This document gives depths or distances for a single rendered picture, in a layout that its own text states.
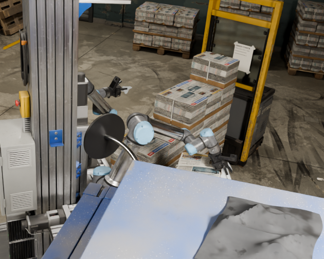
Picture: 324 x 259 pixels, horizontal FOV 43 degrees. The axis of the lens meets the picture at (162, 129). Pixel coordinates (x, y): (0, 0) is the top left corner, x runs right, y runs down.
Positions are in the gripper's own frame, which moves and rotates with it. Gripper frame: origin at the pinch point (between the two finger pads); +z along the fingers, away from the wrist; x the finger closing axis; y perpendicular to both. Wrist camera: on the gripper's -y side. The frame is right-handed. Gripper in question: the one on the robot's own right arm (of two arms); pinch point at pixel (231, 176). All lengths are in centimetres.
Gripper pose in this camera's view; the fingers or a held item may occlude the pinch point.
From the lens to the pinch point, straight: 266.3
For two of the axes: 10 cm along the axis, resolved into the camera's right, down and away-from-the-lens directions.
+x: -2.2, 4.4, -8.7
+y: -8.6, 3.3, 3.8
